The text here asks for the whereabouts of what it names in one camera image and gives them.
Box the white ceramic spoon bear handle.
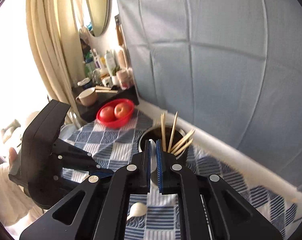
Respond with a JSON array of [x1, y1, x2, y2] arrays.
[[127, 139, 156, 221]]

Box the wooden chopstick crossed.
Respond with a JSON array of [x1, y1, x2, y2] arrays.
[[171, 129, 195, 153], [168, 112, 178, 153]]

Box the wooden chopstick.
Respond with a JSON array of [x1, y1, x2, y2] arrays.
[[160, 112, 166, 152], [174, 139, 193, 156]]

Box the left hand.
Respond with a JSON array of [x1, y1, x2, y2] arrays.
[[9, 147, 18, 166]]

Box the blue white patterned tablecloth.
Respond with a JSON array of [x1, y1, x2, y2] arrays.
[[59, 111, 297, 239]]

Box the dark side shelf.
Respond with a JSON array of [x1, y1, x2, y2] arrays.
[[76, 86, 139, 122]]

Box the beige ceramic mug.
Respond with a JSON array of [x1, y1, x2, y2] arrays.
[[75, 87, 97, 107]]

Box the red apple lower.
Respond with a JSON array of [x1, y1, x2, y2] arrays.
[[99, 106, 116, 122]]

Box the red apple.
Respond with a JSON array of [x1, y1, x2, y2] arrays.
[[114, 102, 131, 119], [99, 106, 116, 122]]

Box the red plastic fruit basket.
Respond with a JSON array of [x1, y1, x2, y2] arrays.
[[96, 99, 135, 129]]

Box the black steel utensil cup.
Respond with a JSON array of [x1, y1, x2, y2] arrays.
[[138, 125, 189, 187]]

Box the red apple upper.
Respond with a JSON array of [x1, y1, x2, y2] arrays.
[[114, 102, 131, 119]]

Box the white bottle on shelf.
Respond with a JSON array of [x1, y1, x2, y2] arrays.
[[104, 50, 117, 76]]

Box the beige curtain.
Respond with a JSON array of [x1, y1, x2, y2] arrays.
[[26, 0, 86, 127]]

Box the round wall mirror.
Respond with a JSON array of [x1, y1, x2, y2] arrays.
[[86, 0, 112, 37]]

